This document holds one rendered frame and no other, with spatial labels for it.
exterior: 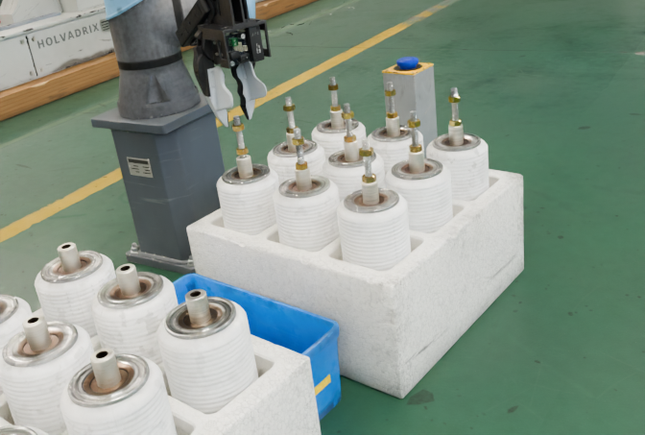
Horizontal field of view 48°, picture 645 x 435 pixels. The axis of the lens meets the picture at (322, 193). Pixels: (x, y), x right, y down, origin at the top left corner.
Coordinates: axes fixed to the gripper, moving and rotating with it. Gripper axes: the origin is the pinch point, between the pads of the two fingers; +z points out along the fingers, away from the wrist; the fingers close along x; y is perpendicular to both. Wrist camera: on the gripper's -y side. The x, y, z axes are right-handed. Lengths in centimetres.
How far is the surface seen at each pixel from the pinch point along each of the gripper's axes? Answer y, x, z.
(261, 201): 5.3, -0.8, 12.7
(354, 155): 10.5, 13.8, 8.9
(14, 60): -187, 19, 18
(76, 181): -91, 1, 35
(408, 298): 32.1, 3.0, 20.6
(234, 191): 3.2, -3.9, 10.5
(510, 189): 25.1, 32.6, 17.7
